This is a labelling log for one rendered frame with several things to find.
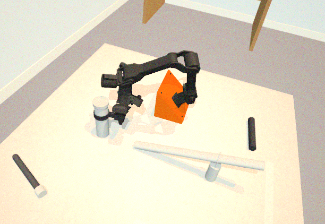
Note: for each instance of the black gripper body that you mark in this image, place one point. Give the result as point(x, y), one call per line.
point(122, 106)

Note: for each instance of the long white cylindrical rail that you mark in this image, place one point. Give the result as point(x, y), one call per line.
point(199, 155)

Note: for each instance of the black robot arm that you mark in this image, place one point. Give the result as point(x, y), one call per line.
point(133, 73)

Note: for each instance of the white post with cap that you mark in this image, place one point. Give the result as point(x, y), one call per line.
point(100, 105)

